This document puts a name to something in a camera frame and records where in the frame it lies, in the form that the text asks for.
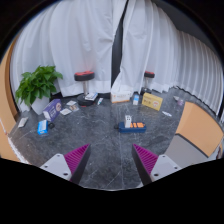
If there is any white box orange stripe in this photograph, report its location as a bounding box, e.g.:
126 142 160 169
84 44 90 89
110 90 134 104

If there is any flat white blue box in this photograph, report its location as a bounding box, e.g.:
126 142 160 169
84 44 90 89
84 92 99 102

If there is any white card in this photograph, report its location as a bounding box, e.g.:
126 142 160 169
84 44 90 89
17 116 29 129

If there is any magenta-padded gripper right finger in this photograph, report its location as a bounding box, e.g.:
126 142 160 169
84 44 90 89
131 143 183 186

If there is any red-topped black stool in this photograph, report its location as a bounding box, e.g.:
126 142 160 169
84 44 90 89
73 70 98 107
139 70 156 96

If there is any white curtain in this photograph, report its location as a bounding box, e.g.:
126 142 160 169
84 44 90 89
9 0 128 113
110 0 224 116

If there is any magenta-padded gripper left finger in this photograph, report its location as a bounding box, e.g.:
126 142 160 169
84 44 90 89
39 143 92 185

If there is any orange chair grey seat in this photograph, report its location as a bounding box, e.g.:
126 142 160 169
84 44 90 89
164 101 224 169

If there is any small blue white box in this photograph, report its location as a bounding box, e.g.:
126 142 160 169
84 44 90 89
132 93 140 106

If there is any small printed card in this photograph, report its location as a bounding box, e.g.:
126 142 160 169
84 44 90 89
68 104 80 113
65 99 78 107
59 108 73 116

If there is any green potted plant white pot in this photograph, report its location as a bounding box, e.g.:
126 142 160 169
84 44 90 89
14 65 64 116

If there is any purple box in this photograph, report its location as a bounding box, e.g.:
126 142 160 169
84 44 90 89
42 98 63 123

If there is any white charger block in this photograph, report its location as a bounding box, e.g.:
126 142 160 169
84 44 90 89
124 115 133 129

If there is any yellow box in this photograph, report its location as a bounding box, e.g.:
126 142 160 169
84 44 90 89
141 92 164 112

